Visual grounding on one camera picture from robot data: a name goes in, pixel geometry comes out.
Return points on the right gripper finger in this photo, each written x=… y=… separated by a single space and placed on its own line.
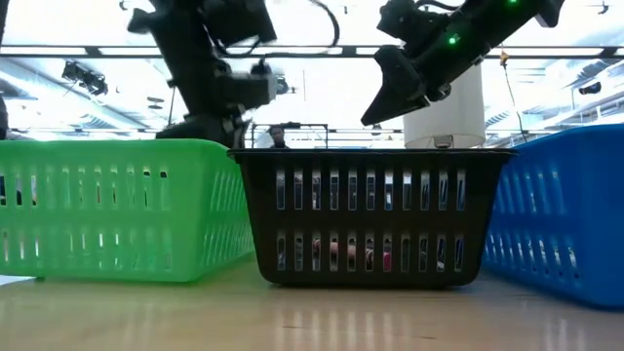
x=400 y=88

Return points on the green plastic basket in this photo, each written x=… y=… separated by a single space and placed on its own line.
x=122 y=217

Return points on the black plastic basket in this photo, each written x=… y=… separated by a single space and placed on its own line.
x=368 y=219

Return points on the blue plastic basket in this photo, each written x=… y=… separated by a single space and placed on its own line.
x=585 y=146

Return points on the pink crayon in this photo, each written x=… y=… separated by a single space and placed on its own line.
x=386 y=258

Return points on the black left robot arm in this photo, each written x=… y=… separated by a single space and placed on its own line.
x=190 y=53

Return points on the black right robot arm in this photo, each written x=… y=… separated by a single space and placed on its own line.
x=497 y=24

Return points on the white lamp with wooden base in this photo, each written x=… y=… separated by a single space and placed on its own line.
x=453 y=122

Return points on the black overhead crossbar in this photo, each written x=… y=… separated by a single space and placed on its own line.
x=349 y=50

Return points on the person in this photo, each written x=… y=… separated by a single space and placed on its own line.
x=278 y=136

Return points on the black object on rack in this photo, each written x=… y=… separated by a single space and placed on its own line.
x=291 y=125

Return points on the black ceiling spotlight cluster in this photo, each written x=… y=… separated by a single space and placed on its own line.
x=85 y=78

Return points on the black ceiling device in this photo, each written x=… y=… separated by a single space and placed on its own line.
x=591 y=89

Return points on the black track spotlight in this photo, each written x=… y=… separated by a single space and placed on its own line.
x=604 y=9

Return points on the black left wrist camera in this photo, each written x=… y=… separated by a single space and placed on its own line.
x=248 y=90

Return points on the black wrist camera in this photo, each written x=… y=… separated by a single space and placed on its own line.
x=248 y=90
x=409 y=22

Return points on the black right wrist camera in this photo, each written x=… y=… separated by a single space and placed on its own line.
x=409 y=22

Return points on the black hanging dome camera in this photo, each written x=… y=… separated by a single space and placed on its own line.
x=284 y=87

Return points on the black metal rack frame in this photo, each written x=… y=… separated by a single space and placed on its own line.
x=312 y=125

